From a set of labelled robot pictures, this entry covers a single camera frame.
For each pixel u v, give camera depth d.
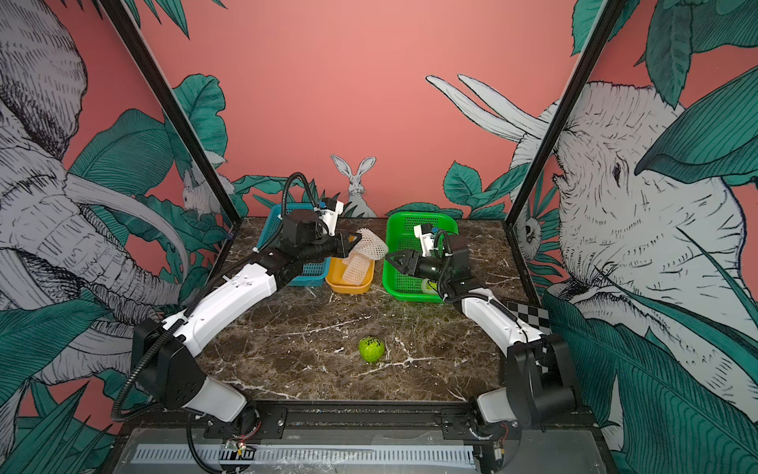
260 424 0.73
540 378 0.43
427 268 0.72
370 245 0.73
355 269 0.98
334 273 1.02
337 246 0.69
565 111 0.87
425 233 0.75
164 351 0.41
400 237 1.14
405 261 0.72
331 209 0.69
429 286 0.73
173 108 0.86
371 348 0.81
